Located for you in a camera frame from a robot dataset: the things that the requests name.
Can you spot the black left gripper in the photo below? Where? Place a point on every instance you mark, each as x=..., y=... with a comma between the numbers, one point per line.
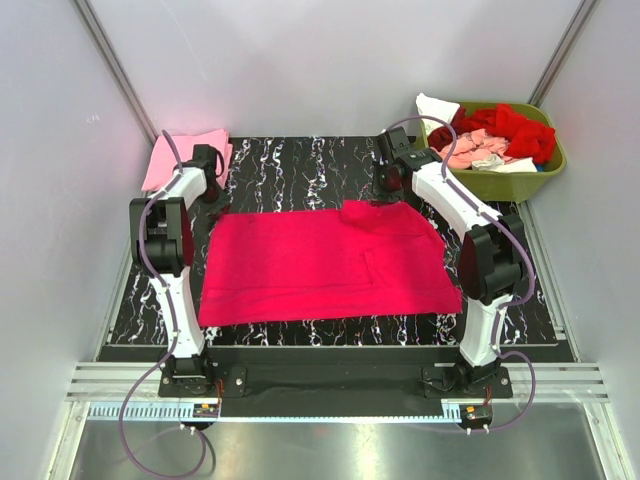
x=218, y=205

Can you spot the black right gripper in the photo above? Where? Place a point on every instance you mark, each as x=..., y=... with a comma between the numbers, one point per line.
x=380, y=197

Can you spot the magenta t shirt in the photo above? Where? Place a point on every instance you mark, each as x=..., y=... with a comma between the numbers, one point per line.
x=358, y=260

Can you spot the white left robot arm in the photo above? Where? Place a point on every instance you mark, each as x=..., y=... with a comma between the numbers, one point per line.
x=162, y=245

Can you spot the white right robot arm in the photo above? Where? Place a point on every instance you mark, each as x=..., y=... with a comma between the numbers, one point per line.
x=492, y=261

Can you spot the dark red garment in basket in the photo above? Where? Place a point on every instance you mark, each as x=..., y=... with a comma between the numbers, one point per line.
x=441, y=137

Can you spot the folded pink t shirt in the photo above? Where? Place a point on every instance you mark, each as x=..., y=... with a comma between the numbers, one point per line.
x=162, y=160

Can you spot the white cloth in basket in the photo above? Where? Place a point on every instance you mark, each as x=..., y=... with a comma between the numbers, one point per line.
x=437, y=108

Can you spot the peach garment in basket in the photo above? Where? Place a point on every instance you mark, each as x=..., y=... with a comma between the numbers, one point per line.
x=476, y=149

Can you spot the olive green plastic basket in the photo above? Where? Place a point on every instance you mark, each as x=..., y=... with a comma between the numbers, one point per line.
x=517, y=180

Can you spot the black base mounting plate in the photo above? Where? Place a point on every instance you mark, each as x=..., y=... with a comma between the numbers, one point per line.
x=294, y=406

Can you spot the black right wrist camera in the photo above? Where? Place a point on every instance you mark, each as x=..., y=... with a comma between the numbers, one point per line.
x=396, y=148

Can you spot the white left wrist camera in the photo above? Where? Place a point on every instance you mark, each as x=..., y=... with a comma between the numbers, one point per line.
x=208, y=158

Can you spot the left aluminium corner post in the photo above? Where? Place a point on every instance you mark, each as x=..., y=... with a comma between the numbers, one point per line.
x=107, y=52

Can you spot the aluminium corner post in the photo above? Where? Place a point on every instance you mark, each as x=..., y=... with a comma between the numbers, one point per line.
x=107, y=52
x=562, y=51

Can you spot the right aluminium corner post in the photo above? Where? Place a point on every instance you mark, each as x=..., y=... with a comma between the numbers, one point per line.
x=562, y=51

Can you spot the aluminium frame rail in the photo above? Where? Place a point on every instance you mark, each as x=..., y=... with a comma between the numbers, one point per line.
x=551, y=382

